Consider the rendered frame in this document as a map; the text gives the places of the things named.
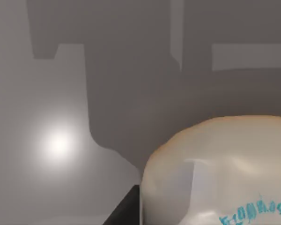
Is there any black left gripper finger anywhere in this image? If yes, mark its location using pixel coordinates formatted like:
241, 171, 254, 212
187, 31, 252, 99
102, 184, 141, 225

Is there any cream bottle with teal print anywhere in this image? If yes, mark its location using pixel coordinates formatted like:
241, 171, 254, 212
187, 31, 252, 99
139, 114, 281, 225

